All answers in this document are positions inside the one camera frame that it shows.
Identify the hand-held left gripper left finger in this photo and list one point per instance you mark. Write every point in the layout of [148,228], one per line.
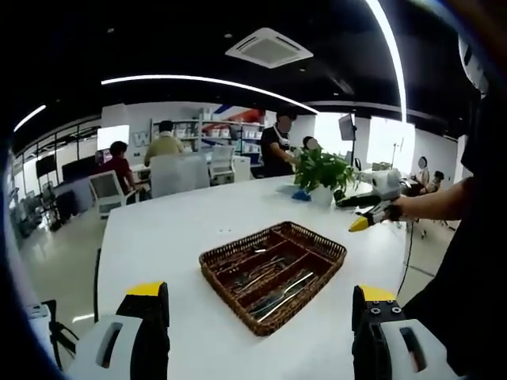
[119,348]

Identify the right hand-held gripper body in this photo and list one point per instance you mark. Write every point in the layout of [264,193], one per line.
[386,184]

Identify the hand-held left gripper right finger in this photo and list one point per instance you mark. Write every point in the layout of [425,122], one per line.
[396,348]

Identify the brown wicker storage slots tray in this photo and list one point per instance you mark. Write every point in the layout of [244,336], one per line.
[317,247]

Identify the silver table knife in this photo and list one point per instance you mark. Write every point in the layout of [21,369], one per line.
[301,283]
[273,306]

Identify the silver fork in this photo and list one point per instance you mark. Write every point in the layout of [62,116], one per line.
[261,277]
[273,266]

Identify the silver spoon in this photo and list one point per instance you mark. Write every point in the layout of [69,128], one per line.
[260,250]
[253,257]

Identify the white storage shelf rack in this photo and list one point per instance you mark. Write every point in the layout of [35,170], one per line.
[245,136]

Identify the person's right hand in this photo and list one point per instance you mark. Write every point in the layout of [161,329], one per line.
[398,210]

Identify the green plant in white pot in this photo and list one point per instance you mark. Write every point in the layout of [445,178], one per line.
[321,170]

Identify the blue cloth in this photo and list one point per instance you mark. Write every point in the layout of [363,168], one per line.
[302,195]

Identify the black laptop stand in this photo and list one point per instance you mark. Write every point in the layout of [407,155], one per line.
[55,336]

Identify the black panel on tripod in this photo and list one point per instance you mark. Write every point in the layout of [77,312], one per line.
[346,126]

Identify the white laptop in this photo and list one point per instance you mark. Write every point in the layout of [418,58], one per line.
[37,310]

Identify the person's black clothing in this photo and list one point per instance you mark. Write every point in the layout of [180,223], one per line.
[475,297]

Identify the small white cabinet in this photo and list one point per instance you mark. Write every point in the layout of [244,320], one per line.
[242,168]

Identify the long ceiling light strip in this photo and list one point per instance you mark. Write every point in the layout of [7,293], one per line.
[390,39]

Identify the white office chair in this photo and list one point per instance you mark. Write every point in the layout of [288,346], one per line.
[105,190]
[222,160]

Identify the white ceiling air conditioner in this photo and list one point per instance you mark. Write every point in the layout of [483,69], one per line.
[269,47]

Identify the grey mesh office chair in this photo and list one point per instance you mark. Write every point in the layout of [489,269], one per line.
[180,176]

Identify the black desk monitors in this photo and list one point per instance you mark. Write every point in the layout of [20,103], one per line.
[79,168]

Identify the black screen on stand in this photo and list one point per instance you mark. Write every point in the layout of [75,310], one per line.
[45,164]

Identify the curved ceiling light strip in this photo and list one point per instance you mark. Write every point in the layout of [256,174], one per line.
[158,77]

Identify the short ceiling light strip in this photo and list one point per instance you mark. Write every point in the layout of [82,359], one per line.
[31,117]

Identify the bright white wall display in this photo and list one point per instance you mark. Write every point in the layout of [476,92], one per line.
[113,137]

